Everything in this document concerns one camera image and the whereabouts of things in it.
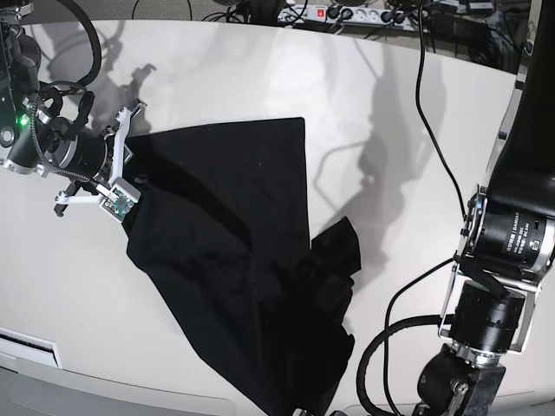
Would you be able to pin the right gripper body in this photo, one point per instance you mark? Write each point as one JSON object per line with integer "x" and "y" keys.
{"x": 89, "y": 153}

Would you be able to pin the black t-shirt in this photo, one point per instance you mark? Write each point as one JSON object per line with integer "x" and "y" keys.
{"x": 222, "y": 231}

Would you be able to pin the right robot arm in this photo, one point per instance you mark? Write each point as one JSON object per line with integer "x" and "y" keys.
{"x": 43, "y": 124}

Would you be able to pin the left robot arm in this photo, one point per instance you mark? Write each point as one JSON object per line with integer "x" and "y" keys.
{"x": 506, "y": 249}

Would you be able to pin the white power strip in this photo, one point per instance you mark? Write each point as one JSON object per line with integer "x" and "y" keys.
{"x": 343, "y": 16}

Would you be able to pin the black power adapter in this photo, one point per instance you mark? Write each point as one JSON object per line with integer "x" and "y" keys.
{"x": 459, "y": 30}

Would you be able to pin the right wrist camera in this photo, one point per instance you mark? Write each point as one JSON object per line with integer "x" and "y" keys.
{"x": 121, "y": 200}

